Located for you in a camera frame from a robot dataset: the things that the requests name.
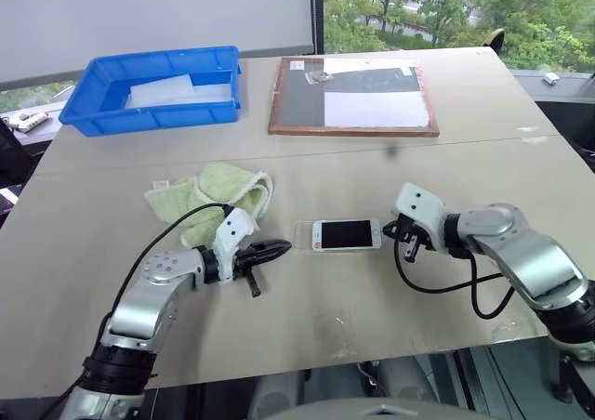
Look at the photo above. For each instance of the white smartphone with black screen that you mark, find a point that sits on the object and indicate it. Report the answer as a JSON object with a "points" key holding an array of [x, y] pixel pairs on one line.
{"points": [[346, 235]]}

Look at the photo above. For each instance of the white power strip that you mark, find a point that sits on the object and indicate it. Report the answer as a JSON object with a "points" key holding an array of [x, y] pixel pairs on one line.
{"points": [[28, 120]]}

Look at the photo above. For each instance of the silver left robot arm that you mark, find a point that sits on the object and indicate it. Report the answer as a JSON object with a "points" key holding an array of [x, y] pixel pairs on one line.
{"points": [[149, 299]]}

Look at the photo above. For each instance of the white foam sheet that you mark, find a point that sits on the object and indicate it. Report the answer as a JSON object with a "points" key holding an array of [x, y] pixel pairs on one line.
{"points": [[162, 90]]}

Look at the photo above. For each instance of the blue plastic bin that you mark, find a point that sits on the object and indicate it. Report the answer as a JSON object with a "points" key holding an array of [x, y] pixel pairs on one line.
{"points": [[97, 120]]}

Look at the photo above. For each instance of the small white box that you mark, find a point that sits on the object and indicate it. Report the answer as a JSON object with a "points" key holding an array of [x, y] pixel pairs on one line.
{"points": [[551, 77]]}

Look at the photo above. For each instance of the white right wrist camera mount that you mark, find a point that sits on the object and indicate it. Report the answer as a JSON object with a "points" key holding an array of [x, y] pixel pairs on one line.
{"points": [[420, 201]]}

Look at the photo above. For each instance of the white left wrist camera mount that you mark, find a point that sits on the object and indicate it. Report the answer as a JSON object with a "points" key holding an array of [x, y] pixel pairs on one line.
{"points": [[232, 229]]}

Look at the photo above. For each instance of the wooden framed black board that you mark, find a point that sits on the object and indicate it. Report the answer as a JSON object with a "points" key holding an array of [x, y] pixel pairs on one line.
{"points": [[297, 104]]}

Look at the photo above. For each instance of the grey robot torso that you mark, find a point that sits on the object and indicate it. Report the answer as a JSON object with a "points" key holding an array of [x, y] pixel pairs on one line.
{"points": [[372, 410]]}

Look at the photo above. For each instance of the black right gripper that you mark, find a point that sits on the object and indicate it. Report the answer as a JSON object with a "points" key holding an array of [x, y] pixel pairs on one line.
{"points": [[411, 228]]}

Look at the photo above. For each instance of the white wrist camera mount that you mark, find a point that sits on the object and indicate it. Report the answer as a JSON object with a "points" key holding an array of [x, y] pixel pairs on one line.
{"points": [[232, 229], [420, 201]]}

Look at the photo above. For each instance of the white paper sheet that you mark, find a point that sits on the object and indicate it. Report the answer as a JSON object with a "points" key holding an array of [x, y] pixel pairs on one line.
{"points": [[374, 108]]}

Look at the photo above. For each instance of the black office chair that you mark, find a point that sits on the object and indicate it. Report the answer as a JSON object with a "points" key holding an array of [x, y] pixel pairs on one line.
{"points": [[11, 155]]}

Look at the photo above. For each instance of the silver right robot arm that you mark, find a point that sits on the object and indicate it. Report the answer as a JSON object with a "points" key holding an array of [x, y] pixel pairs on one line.
{"points": [[525, 253]]}

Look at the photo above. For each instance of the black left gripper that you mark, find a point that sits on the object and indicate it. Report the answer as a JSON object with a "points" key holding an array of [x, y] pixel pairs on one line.
{"points": [[244, 263]]}

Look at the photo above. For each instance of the white paper strip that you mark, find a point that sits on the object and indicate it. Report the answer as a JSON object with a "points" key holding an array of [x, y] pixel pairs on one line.
{"points": [[367, 65]]}

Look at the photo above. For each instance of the dark chair backrest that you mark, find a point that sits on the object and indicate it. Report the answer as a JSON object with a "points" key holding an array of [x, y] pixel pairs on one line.
{"points": [[495, 39]]}

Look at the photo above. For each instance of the small clear plastic bag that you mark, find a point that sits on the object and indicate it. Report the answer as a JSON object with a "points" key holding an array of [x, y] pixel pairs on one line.
{"points": [[318, 76]]}

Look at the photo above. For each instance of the green terry towel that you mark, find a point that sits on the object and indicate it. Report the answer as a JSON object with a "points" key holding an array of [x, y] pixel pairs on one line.
{"points": [[218, 187]]}

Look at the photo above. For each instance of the clear phone case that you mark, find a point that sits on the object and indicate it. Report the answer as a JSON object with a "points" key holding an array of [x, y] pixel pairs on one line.
{"points": [[301, 235]]}

